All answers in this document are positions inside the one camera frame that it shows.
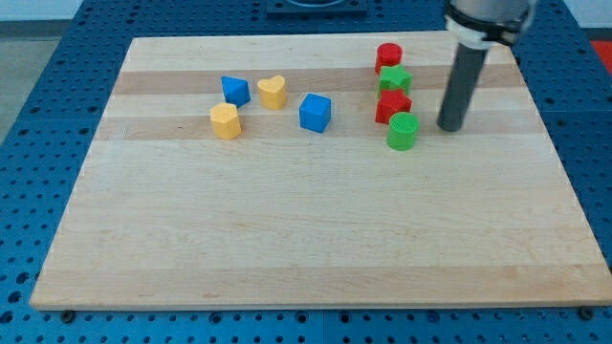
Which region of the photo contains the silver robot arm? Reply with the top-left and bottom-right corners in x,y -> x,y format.
444,0 -> 537,50

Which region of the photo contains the blue cube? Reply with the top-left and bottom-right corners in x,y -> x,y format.
299,94 -> 332,133

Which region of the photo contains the yellow heart block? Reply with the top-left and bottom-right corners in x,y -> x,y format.
257,75 -> 287,110

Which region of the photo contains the wooden board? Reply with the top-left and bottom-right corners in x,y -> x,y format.
30,32 -> 611,311

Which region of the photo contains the yellow pentagon block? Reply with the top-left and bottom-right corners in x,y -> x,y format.
209,102 -> 242,140

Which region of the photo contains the green cylinder block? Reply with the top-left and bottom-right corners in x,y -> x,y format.
386,112 -> 420,151

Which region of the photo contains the blue triangular prism block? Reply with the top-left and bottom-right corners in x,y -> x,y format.
221,75 -> 251,108

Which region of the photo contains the red star block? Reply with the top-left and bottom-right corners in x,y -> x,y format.
375,89 -> 412,124

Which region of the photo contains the green star block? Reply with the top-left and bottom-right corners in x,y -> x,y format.
377,64 -> 413,98

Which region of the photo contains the red cylinder block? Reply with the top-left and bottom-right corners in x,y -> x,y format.
375,42 -> 404,75

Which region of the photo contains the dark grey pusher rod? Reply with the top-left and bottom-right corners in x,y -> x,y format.
437,43 -> 488,132

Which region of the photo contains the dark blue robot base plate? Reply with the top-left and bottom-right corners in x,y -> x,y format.
265,0 -> 368,18

